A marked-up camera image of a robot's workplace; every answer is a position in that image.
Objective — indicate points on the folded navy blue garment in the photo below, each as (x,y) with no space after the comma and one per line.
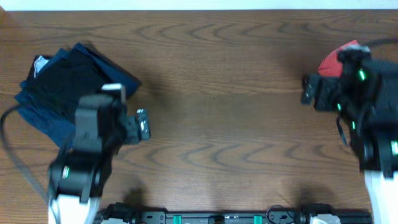
(43,118)

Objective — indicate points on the black polo shirt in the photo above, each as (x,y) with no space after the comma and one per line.
(61,85)

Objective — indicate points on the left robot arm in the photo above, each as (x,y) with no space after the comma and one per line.
(78,174)

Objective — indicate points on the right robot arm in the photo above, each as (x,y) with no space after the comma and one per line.
(364,95)

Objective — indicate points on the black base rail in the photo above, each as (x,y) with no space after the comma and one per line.
(314,213)

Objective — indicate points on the red printed t-shirt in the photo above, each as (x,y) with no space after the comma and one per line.
(330,66)

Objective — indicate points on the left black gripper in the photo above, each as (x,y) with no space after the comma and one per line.
(137,127)

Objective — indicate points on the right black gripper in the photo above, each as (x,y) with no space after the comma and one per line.
(328,86)

